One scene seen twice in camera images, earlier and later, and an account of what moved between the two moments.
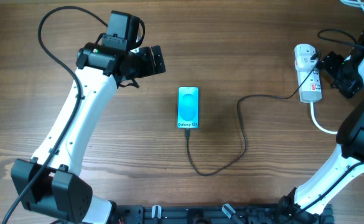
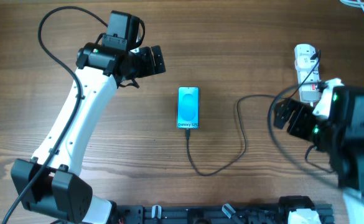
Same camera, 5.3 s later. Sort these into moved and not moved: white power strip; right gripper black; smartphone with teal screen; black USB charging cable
Moved: right gripper black
Not moved: white power strip; smartphone with teal screen; black USB charging cable
